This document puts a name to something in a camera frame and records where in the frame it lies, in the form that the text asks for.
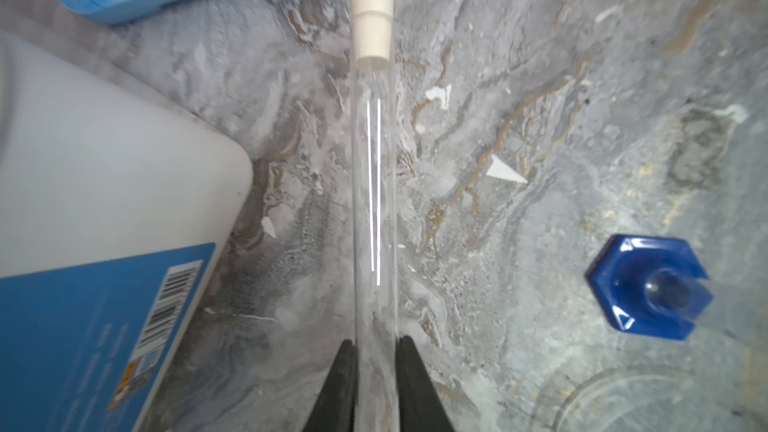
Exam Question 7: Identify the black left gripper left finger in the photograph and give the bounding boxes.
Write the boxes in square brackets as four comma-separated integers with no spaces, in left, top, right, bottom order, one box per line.
[302,339,358,432]

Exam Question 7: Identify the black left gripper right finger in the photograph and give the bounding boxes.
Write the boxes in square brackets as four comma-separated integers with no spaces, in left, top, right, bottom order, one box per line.
[395,336,455,432]

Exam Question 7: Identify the white capped test tube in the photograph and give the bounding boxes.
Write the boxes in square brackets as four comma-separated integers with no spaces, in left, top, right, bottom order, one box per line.
[350,0,400,431]

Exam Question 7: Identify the clear glass petri dish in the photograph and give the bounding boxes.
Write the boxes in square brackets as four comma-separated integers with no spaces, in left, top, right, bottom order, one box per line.
[525,365,767,431]

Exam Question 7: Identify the blue base glass cylinder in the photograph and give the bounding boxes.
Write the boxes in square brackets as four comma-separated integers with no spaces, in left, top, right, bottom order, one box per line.
[585,234,767,352]

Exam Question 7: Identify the white plastic storage bin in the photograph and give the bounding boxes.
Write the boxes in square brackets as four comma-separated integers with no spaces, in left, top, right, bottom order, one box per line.
[1,34,253,431]

